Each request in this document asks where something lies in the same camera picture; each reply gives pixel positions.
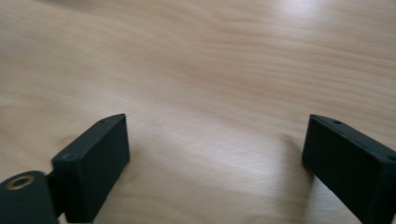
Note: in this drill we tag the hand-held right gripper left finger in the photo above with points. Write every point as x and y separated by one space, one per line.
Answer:
93 168

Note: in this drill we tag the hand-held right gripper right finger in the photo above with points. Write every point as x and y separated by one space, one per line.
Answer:
348 168

